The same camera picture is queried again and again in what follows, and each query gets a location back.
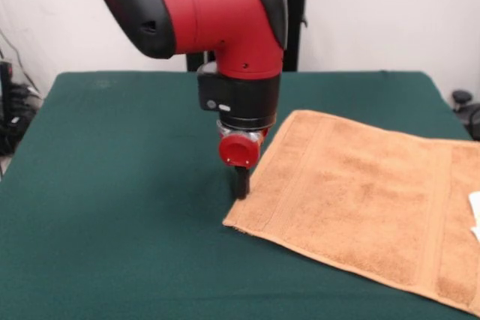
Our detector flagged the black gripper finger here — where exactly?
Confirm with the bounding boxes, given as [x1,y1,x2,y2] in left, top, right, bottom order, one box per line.
[233,165,251,200]

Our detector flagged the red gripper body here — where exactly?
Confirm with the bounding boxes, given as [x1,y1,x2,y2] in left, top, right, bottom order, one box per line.
[218,127,271,169]

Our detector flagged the orange terry towel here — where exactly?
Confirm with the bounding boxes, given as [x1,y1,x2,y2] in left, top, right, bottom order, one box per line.
[222,109,480,317]

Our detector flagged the dark green table cloth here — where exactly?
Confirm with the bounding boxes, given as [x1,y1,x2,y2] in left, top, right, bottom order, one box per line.
[0,70,480,320]

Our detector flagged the black bag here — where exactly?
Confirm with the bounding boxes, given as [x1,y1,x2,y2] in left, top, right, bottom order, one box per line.
[0,113,32,157]

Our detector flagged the black office chair base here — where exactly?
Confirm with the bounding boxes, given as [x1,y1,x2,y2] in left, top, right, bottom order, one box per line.
[451,89,480,134]

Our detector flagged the black electronics box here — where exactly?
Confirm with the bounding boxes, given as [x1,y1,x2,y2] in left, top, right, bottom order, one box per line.
[0,60,15,122]

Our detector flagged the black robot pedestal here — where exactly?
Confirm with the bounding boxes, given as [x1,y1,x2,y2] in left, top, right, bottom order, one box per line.
[164,0,323,73]

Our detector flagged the grey cable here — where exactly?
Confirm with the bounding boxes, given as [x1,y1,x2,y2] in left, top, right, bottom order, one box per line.
[0,29,42,100]

